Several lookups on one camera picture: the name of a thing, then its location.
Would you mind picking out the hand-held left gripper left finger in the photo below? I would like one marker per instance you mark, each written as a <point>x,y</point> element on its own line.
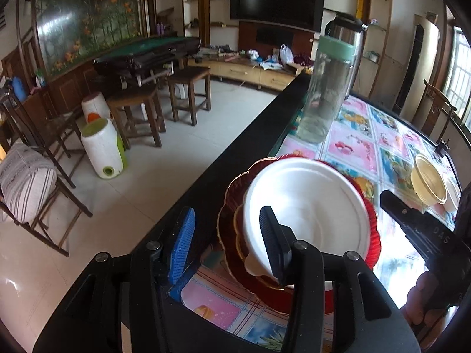
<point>182,242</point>

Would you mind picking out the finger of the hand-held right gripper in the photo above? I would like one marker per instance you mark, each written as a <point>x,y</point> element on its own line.
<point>415,224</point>

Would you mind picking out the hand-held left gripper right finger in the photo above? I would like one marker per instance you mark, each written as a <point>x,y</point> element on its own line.
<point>274,242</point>

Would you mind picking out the red plate with round label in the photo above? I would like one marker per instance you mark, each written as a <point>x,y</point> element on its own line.
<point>239,241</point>

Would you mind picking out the cream disposable bowl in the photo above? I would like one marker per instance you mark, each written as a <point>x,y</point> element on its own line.
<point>312,198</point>
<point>427,180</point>
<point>453,195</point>

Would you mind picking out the red plate with gold lettering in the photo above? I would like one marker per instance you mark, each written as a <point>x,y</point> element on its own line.
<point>226,228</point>

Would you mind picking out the person's right hand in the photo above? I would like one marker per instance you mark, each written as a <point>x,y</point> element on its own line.
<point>419,298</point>

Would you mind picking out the small black clamp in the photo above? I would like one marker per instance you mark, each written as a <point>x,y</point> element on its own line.
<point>443,147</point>

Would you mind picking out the wooden armchair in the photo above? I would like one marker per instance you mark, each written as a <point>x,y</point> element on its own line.
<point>437,112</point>

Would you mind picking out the dark wooden chair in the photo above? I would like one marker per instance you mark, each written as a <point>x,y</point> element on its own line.
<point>73,200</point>

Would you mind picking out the white and green plastic stool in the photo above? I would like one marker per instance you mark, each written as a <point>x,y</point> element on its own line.
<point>101,147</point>

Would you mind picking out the wooden stool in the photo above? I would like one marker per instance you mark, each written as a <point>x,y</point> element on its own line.
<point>132,97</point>
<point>189,75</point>

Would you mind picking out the barred window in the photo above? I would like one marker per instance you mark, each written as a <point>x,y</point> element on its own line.
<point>458,73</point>

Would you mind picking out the clear bottle with mint lid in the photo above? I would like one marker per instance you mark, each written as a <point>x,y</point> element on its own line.
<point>323,92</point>

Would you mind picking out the white plastic stool orange hole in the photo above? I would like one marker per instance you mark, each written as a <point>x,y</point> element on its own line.
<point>94,104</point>

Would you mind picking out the striped cushion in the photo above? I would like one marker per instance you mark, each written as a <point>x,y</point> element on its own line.
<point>25,184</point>

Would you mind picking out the cream standing air conditioner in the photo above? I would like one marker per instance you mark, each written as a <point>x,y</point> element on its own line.
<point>428,55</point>

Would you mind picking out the small metal tin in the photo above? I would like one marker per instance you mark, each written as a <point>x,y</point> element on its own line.
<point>374,57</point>

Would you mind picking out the wooden television cabinet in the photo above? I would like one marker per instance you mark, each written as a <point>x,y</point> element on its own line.
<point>239,70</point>

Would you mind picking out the white plastic bag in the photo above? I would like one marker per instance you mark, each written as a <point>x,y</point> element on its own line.
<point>286,54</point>

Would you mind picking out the green mahjong table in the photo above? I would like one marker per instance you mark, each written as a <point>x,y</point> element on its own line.
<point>147,53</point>

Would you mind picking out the large steel thermos flask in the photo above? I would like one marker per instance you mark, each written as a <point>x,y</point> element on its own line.
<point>346,25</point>

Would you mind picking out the blue plastic bottle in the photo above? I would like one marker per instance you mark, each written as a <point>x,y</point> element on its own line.
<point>19,90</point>

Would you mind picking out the black flat television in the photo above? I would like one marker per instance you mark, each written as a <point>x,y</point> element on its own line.
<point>276,3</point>

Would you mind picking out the large flower painting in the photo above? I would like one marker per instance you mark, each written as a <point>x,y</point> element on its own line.
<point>88,18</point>

